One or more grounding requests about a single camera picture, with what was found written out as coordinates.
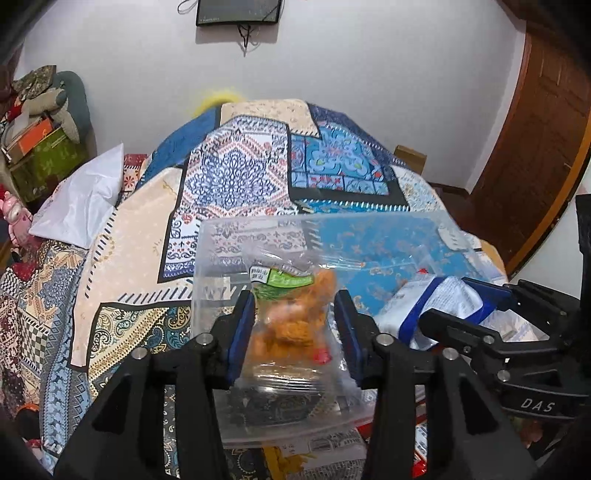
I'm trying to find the blue white snack packet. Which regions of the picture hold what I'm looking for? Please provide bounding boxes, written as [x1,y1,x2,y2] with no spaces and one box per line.
[375,274,549,351]

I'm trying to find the clear plastic storage bin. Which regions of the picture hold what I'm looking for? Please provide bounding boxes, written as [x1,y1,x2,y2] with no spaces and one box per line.
[191,211,487,446]

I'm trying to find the orange fried snack bag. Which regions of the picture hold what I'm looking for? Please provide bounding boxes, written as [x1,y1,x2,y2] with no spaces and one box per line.
[238,242,365,410]

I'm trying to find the red snack packet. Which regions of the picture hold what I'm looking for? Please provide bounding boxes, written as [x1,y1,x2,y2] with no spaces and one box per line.
[356,393,428,479]

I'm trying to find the wooden door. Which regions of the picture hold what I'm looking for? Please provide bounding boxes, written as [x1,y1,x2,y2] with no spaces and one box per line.
[468,0,591,278]

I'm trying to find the cardboard box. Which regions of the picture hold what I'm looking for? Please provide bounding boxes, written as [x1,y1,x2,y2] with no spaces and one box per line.
[394,145,427,175]

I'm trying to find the patchwork quilt bed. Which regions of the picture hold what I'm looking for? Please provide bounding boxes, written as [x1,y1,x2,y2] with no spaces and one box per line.
[1,100,506,470]

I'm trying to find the pink plush toy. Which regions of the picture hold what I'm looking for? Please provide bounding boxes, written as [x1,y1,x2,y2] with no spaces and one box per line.
[1,185,33,247]

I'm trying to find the green patterned box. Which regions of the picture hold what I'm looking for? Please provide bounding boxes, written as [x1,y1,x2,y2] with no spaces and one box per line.
[9,127,88,203]

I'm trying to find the orange shoe box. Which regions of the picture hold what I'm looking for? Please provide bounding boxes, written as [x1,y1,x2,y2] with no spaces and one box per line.
[5,118,53,163]

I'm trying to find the yellow fluffy pillow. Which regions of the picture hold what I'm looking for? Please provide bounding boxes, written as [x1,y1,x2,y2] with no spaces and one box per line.
[192,89,245,118]

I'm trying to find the clothes pile on chair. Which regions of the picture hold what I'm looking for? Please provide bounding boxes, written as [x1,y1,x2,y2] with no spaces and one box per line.
[1,65,91,153]

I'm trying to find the wall mounted monitor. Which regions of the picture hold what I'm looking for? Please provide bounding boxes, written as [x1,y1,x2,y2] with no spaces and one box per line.
[195,0,283,27]

